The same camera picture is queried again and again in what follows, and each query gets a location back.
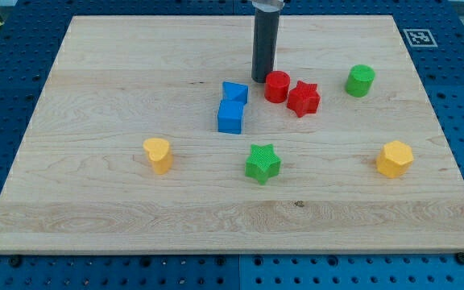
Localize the dark grey cylindrical pointer rod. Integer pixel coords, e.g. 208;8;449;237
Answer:
251;9;280;83

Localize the silver tool mount collar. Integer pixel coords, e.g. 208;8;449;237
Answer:
251;0;284;12

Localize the red star block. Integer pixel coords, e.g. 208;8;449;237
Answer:
287;81;321;118

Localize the green star block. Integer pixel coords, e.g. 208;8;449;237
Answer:
245;144;281;184

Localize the red cylinder block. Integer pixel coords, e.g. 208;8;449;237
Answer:
264;71;291;103

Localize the blue triangle block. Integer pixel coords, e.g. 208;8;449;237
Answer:
222;81;249;105

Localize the blue cube block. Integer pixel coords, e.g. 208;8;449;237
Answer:
217;100;244;135

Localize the green cylinder block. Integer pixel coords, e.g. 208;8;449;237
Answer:
345;64;375;97

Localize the light wooden board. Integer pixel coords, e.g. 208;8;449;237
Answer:
0;15;464;255

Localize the white fiducial marker tag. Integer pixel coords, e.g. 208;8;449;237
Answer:
403;28;437;48

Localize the yellow heart block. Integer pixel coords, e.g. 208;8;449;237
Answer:
143;138;173;175

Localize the yellow hexagon block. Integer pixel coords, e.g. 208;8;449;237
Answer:
375;140;414;178

